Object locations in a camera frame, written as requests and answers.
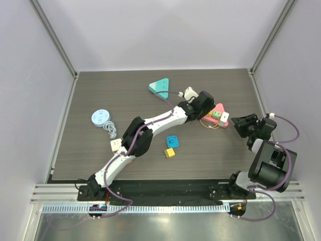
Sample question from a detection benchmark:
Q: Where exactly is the pink triangular power strip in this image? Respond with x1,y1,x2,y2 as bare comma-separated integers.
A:
201,103,230,128

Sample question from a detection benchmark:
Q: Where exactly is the white charger plug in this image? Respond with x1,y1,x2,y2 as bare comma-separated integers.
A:
220,112,229,123

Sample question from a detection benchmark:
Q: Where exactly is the green charger plug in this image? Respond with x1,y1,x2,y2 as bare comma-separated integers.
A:
212,110,221,119

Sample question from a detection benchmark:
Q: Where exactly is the yellow charging cable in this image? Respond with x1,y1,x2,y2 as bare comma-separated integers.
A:
199,117,221,130

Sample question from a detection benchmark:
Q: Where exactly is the blue plug adapter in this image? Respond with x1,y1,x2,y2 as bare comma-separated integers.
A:
166,135,179,148

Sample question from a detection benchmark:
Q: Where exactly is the teal triangular power strip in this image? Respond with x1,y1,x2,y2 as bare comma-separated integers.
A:
148,78,169,99

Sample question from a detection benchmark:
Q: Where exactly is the yellow plug adapter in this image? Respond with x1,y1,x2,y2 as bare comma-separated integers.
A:
163,148,176,159

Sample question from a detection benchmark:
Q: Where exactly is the white cube socket adapter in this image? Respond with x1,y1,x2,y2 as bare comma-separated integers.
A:
110,138,122,154

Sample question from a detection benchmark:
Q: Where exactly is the light blue round power strip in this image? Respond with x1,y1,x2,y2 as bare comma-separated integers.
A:
91,109,111,128

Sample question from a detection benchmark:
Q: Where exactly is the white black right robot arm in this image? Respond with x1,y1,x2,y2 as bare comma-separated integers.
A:
226,113,300,199

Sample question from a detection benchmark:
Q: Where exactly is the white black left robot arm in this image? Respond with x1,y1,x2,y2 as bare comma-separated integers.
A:
87,87,215,201

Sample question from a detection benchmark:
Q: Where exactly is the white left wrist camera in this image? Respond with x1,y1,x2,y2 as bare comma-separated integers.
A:
183,86,199,103

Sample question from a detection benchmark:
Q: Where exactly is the aluminium frame post right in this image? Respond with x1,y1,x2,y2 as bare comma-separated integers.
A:
250,0,298,73

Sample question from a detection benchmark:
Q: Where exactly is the aluminium frame post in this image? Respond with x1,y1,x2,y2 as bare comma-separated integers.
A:
250,0,298,73
30,0,78,79

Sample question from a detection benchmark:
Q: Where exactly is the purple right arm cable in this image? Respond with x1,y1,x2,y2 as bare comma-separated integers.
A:
230,113,300,222

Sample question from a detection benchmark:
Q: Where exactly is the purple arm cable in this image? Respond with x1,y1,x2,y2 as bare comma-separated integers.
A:
103,90,185,216
230,113,300,222

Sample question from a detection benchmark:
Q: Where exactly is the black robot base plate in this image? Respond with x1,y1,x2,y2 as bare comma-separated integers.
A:
77,178,257,202

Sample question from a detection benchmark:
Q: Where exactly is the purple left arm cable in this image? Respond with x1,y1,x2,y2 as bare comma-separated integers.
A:
103,90,185,216

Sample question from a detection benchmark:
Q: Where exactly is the aluminium frame rail front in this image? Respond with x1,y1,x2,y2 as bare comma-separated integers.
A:
30,181,305,204

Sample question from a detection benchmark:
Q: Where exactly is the aluminium frame post left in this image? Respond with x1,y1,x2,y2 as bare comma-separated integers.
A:
30,0,78,79

